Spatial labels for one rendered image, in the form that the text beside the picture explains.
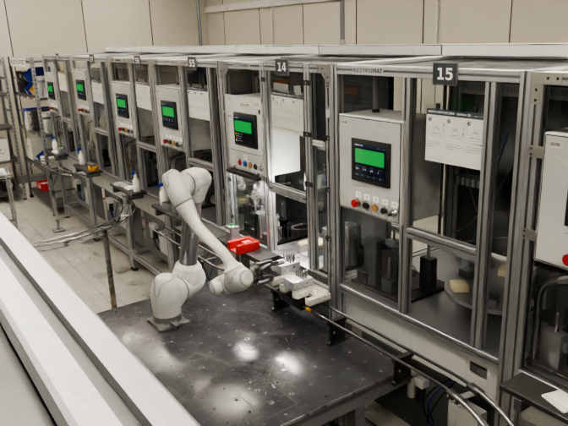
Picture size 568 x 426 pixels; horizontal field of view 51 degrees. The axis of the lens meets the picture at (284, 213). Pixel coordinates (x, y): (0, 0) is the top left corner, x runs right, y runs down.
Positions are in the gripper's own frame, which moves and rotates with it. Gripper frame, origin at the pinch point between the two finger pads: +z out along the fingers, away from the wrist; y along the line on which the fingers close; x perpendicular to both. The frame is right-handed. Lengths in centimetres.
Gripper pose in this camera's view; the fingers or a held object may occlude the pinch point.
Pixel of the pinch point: (278, 267)
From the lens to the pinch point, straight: 327.6
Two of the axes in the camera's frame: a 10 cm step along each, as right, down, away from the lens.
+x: -5.7, -2.2, 7.9
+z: 8.2, -2.1, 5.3
